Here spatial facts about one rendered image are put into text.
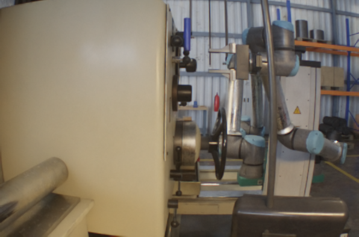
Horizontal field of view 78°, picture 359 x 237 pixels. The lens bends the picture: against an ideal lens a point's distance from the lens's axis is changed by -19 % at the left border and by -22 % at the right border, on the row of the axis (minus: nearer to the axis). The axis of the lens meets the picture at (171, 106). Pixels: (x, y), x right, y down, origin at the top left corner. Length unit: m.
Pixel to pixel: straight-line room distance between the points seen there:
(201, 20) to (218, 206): 7.44
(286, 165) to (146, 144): 1.14
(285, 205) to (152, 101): 0.49
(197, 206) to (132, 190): 1.27
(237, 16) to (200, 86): 2.68
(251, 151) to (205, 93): 7.03
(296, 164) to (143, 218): 1.16
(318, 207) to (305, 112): 1.07
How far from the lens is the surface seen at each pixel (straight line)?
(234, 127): 1.85
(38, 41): 0.97
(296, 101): 1.72
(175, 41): 0.82
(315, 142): 1.33
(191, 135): 1.26
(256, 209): 0.74
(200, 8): 9.09
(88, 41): 0.88
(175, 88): 1.03
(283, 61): 1.03
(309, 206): 0.77
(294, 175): 1.83
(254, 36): 1.11
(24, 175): 0.78
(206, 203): 2.11
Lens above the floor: 1.61
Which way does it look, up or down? 5 degrees down
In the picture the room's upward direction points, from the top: 1 degrees clockwise
